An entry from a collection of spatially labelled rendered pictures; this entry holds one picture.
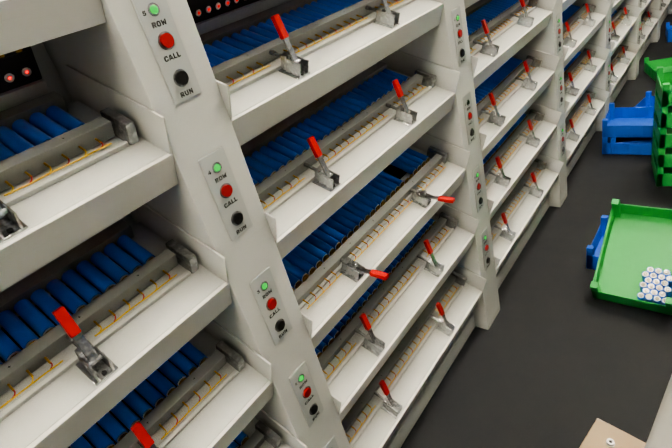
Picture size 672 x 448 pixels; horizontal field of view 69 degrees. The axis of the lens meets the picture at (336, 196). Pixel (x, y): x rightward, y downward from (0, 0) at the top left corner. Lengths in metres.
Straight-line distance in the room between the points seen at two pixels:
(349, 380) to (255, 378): 0.26
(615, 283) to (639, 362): 0.27
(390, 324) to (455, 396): 0.38
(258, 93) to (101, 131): 0.21
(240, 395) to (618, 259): 1.24
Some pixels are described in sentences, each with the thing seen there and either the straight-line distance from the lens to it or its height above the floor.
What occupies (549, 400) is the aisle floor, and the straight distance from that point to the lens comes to 1.40.
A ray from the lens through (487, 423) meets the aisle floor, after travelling 1.36.
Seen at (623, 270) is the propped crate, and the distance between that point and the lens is 1.69.
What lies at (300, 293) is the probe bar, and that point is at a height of 0.58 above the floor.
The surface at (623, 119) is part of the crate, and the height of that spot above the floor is 0.08.
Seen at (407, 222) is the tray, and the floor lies 0.55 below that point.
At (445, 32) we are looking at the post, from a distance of 1.12.
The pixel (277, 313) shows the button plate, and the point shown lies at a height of 0.64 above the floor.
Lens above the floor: 1.10
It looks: 27 degrees down
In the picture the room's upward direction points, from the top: 16 degrees counter-clockwise
